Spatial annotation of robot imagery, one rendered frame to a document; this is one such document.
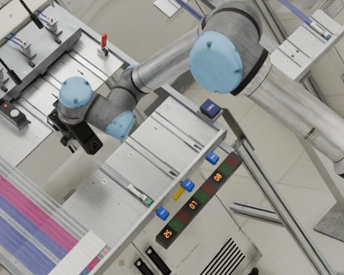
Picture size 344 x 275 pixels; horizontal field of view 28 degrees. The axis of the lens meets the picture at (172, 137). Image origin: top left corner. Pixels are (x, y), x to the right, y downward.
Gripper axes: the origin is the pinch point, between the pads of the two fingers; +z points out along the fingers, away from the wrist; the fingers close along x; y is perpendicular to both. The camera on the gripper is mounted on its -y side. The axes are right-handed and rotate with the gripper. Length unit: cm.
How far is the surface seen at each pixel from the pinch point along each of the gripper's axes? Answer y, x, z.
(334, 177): -68, -61, 27
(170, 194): -30.7, -6.0, -5.2
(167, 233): -37.4, 3.1, -6.5
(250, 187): -54, -66, 94
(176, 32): 36, -148, 182
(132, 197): -23.7, 1.6, -4.4
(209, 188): -37.7, -14.6, -6.6
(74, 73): 15.1, -17.2, 4.5
